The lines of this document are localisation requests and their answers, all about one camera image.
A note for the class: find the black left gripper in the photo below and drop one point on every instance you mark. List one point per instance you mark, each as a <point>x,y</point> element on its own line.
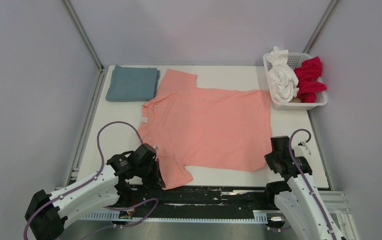
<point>157,177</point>

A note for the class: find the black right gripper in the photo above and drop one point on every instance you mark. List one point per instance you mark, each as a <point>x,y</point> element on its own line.
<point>268,158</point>

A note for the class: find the pink t shirt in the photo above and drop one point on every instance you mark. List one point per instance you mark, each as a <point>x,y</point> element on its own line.
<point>205,127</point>

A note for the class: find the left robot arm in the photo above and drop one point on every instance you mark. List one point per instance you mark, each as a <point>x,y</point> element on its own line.
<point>49,214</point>

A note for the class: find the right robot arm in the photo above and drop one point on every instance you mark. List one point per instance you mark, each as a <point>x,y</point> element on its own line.
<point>297,195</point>

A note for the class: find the crumpled white t shirt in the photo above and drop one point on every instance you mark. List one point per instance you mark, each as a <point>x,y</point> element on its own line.
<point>283,79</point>

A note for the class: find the crumpled red t shirt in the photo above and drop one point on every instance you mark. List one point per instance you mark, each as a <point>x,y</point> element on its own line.
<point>308,74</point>

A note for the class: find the folded blue-grey t shirt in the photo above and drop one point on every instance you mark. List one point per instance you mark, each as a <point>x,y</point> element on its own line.
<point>133,84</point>

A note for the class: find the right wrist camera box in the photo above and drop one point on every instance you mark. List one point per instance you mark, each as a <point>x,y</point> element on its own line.
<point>305,148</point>

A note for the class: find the aluminium front rail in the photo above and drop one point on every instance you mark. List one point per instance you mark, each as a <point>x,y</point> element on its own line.
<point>335,201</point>

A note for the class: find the right aluminium frame post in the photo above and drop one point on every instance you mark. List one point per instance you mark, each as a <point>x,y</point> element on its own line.
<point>333,4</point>

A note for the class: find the aluminium frame post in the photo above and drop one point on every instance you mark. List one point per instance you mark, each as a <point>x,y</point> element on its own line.
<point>333,4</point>
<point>82,33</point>

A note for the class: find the left aluminium frame post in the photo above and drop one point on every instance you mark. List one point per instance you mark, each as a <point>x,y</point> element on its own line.
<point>82,33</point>

